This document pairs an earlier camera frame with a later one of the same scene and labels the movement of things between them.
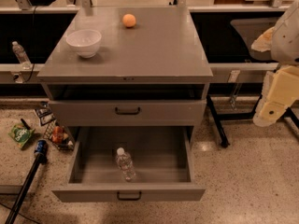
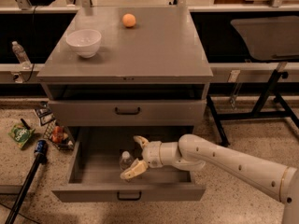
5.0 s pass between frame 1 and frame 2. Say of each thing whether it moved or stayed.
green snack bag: stayed
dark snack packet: stayed
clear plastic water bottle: moved
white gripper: moved
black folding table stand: stayed
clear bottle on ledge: stayed
